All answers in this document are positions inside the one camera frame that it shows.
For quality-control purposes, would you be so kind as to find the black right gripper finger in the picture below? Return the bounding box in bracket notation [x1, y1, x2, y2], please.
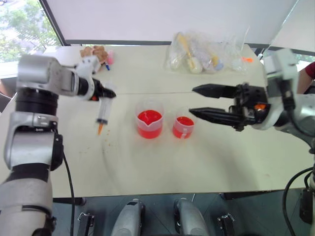
[191, 83, 239, 99]
[189, 107, 248, 129]

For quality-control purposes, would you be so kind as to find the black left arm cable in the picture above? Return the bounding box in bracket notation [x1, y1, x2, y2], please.
[54, 132, 76, 236]

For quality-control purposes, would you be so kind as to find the small clear cup red liquid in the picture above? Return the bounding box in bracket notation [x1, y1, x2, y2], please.
[172, 107, 197, 140]

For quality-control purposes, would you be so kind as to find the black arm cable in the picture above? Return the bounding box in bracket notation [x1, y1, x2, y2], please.
[54, 132, 76, 236]
[282, 167, 315, 236]

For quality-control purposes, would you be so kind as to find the black window frame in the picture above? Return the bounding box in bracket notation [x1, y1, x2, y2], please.
[38, 0, 66, 46]

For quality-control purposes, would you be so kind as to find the clear syringe with orange tip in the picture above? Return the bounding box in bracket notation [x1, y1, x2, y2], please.
[95, 78, 116, 136]

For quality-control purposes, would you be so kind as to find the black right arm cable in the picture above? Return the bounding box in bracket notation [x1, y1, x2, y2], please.
[282, 167, 315, 236]

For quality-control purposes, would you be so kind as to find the large clear cup red liquid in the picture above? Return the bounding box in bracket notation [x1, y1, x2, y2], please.
[134, 97, 165, 139]

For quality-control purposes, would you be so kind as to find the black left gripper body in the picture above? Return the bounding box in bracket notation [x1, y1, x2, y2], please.
[91, 78, 109, 102]

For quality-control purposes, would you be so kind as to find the yellow handled brush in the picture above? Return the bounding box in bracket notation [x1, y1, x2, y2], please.
[176, 33, 202, 72]

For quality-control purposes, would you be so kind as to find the grey rounded robot leg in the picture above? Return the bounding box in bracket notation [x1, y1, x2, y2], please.
[111, 198, 146, 236]
[173, 198, 210, 236]

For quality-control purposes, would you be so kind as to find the person in red shirt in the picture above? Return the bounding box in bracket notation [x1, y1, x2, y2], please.
[297, 60, 315, 95]

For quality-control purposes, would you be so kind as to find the clear plastic bag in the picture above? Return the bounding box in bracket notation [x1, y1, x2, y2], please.
[165, 30, 250, 75]

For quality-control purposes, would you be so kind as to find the black metal bracket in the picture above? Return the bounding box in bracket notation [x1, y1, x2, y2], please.
[77, 211, 95, 236]
[216, 212, 235, 236]

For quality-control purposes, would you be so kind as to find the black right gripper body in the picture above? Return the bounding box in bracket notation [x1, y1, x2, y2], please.
[228, 83, 272, 132]

